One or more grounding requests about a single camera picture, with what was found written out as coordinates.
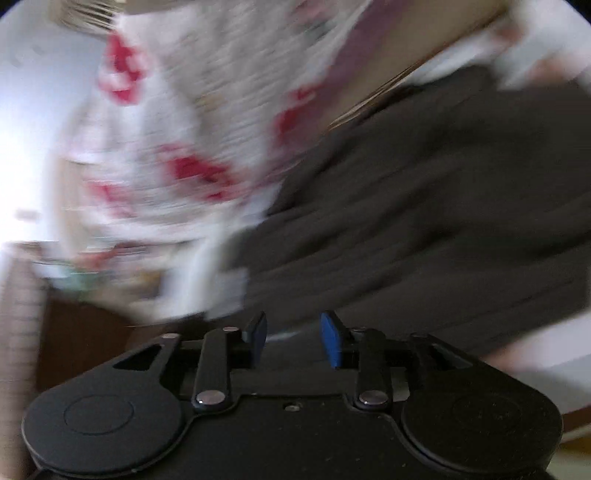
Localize dark brown knit garment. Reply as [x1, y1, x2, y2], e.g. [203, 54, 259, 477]
[222, 65, 591, 372]

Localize white blanket with red bears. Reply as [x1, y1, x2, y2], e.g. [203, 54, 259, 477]
[41, 0, 386, 326]

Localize tan wooden board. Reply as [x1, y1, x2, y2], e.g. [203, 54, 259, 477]
[332, 0, 513, 125]

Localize dark brown wooden furniture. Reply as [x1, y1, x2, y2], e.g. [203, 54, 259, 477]
[36, 293, 206, 400]

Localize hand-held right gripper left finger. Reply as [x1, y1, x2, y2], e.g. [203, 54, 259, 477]
[113, 312, 269, 414]

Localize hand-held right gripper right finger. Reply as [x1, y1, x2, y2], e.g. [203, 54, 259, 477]
[320, 311, 477, 411]

